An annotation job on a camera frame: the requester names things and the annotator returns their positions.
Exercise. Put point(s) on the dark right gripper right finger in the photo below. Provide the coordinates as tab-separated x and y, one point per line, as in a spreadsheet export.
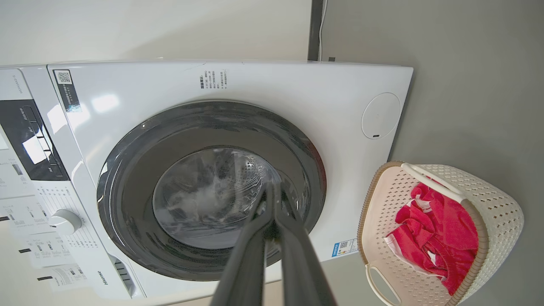
301	263

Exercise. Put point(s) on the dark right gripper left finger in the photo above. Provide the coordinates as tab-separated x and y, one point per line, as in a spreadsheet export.
246	263

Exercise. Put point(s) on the beige perforated plastic laundry basket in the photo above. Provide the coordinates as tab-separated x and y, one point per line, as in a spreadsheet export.
497	204

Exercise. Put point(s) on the blue energy label sticker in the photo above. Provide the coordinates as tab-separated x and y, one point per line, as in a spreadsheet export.
344	247

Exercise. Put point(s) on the dark round washer door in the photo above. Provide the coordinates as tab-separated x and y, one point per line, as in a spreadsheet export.
136	178

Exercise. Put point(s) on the red and white garment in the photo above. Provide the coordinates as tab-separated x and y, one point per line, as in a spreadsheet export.
446	229

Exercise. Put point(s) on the white front-load washing machine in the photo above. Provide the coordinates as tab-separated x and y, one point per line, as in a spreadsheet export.
297	97

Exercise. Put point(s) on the round white filter cover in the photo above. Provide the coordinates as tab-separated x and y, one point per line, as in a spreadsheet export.
380	114

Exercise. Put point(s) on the white taped paper sheet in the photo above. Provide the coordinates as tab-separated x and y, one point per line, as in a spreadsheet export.
46	250
63	277
17	212

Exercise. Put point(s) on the white washer dial knob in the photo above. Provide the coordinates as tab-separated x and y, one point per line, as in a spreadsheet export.
66	222

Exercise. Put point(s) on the small printed text sticker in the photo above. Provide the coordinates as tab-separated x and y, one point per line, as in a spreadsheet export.
214	79

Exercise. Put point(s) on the black QR code sticker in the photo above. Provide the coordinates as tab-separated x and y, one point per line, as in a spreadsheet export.
68	91

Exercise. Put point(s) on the black washer control display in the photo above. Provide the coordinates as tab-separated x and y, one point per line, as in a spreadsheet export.
25	140

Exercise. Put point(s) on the dark vertical wall pole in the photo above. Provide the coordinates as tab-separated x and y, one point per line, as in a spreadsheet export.
314	29

